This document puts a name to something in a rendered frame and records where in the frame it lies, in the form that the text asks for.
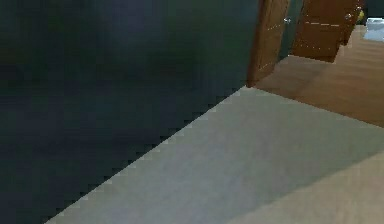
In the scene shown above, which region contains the white bed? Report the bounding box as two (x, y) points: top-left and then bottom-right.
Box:
(363, 17), (384, 43)

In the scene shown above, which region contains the brown wooden room door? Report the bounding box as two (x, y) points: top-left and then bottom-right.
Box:
(246, 0), (292, 88)
(291, 0), (364, 64)

